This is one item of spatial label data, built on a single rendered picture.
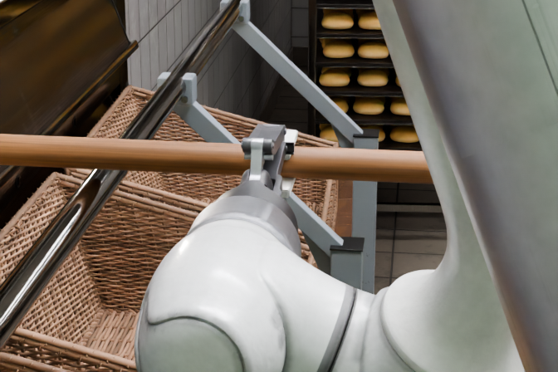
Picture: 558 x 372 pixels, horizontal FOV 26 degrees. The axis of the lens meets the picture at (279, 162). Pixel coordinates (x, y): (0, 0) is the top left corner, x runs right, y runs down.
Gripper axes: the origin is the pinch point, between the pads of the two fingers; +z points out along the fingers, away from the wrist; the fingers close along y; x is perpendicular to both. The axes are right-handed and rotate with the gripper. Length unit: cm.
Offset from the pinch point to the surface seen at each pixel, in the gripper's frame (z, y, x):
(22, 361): 28, 38, -37
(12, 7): 82, 3, -54
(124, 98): 138, 34, -50
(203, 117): 38.2, 7.4, -14.3
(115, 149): -0.8, -0.9, -15.4
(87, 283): 86, 54, -45
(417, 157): -0.5, -1.2, 13.0
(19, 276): -23.4, 2.2, -17.4
